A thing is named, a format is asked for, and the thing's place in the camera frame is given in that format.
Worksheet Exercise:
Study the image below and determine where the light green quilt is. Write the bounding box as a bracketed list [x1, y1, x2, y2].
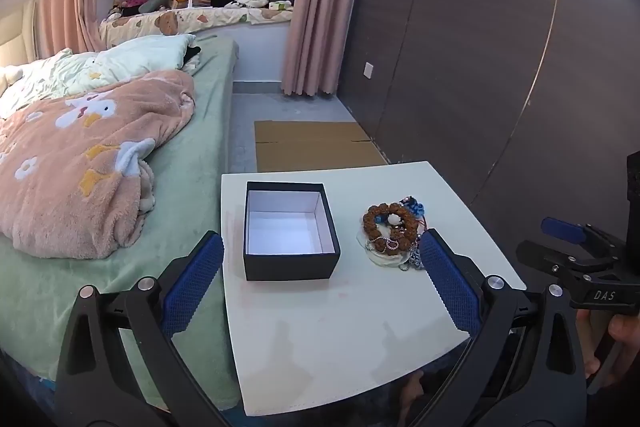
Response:
[0, 33, 197, 118]

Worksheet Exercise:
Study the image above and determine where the silver chain necklace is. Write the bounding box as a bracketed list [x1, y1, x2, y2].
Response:
[365, 237, 427, 274]

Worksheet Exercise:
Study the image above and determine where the person's right hand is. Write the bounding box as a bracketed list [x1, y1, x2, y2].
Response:
[575, 307, 640, 380]

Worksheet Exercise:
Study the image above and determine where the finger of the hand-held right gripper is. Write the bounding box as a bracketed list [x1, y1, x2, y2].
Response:
[541, 217, 628, 259]
[516, 241, 626, 294]

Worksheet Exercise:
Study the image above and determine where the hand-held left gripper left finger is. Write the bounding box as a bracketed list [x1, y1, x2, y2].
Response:
[54, 231, 231, 427]

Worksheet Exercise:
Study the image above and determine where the flattened cardboard sheet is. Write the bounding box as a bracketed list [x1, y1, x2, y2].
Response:
[254, 120, 388, 172]

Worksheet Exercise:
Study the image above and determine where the black gift box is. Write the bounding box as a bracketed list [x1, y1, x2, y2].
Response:
[243, 181, 342, 282]

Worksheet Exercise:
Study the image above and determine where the blue gold jewellery pile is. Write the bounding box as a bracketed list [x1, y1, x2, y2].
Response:
[400, 196, 427, 221]

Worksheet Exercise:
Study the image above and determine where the beige headboard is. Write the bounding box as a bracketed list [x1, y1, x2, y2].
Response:
[0, 0, 39, 68]

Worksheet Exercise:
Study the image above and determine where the bed with green sheet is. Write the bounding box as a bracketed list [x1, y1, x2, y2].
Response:
[0, 34, 242, 412]

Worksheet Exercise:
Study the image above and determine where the bear print window seat cushion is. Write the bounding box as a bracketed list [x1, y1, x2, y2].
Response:
[99, 7, 294, 48]

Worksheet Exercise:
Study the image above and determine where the brown bead bracelet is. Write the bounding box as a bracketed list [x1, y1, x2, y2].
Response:
[362, 203, 420, 254]

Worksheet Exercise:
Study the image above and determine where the white jade bangle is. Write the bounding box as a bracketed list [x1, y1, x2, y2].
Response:
[356, 227, 410, 266]

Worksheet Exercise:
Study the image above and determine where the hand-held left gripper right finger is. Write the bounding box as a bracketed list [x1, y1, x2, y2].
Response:
[418, 228, 588, 427]

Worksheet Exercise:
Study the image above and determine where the pink floral fleece blanket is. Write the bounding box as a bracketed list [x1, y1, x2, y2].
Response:
[0, 69, 196, 261]

